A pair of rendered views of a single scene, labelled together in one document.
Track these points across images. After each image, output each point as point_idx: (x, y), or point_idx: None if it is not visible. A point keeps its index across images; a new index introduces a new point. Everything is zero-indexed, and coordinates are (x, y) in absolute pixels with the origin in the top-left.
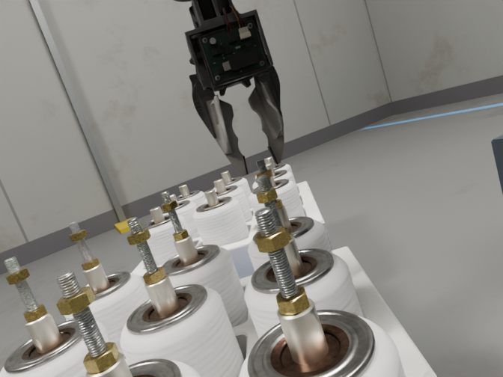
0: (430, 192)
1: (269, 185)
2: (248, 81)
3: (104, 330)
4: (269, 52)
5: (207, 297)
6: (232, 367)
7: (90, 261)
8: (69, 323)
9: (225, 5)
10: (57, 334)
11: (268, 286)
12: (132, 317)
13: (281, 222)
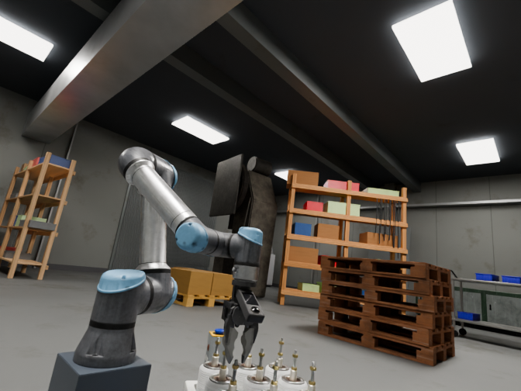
0: None
1: (224, 350)
2: (235, 324)
3: (281, 384)
4: (222, 314)
5: (246, 379)
6: None
7: (310, 380)
8: (295, 382)
9: (235, 295)
10: (290, 377)
11: (227, 375)
12: (268, 378)
13: (222, 362)
